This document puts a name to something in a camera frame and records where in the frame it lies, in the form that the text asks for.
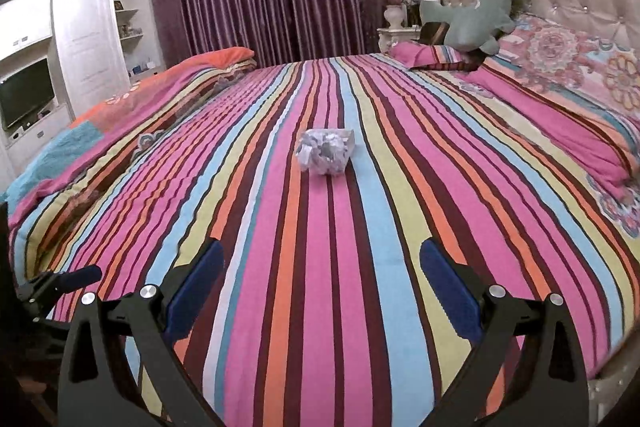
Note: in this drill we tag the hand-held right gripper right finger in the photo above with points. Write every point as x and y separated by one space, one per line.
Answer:
450 287

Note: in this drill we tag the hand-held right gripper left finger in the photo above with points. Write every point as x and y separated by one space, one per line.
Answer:
195 287

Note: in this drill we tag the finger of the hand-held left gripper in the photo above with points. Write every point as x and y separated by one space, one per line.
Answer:
75 277

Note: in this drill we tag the printed paper ball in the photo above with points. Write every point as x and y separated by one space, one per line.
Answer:
325 152

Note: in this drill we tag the colourful striped blanket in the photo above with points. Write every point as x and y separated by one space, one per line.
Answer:
350 282

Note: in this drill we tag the black television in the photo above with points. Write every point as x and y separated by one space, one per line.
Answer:
25 94

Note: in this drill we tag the orange and blue folded quilt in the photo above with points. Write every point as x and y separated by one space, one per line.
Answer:
150 92

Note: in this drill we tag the white wardrobe door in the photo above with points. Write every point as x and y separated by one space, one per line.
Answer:
90 47

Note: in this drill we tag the striped pink pillow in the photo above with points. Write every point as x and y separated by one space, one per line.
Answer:
430 54

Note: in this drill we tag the white shelf unit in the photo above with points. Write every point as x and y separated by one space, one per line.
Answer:
140 32

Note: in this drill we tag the white television cabinet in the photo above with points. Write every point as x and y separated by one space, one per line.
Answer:
30 27

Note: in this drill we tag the cream carved nightstand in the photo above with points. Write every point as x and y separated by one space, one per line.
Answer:
395 38

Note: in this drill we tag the floral patterned quilt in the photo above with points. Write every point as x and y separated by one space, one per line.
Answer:
565 57

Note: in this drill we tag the green plush toy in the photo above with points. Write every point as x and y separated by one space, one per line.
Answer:
475 17

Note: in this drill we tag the white vase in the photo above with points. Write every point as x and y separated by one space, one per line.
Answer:
395 17

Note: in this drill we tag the cream carved bed frame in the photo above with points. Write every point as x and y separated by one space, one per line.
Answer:
607 387

